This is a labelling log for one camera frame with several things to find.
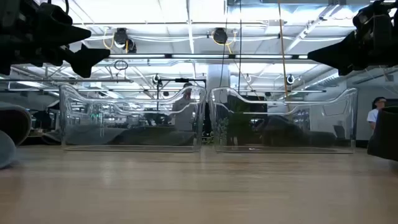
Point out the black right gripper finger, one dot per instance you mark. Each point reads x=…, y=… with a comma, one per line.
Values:
x=339, y=51
x=346, y=70

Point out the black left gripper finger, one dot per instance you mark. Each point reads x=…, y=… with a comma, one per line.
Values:
x=65, y=34
x=87, y=57

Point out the light grey cap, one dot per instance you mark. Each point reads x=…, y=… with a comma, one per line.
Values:
x=6, y=151
x=15, y=123

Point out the person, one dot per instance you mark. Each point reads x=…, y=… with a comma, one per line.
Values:
x=185, y=115
x=372, y=115

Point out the clear plastic bin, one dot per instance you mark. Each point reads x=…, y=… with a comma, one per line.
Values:
x=133, y=148
x=280, y=150

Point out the black background stand frame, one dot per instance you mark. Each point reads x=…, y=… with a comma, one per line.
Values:
x=182, y=80

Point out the black aluminium rig frame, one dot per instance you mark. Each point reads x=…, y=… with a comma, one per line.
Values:
x=202, y=56

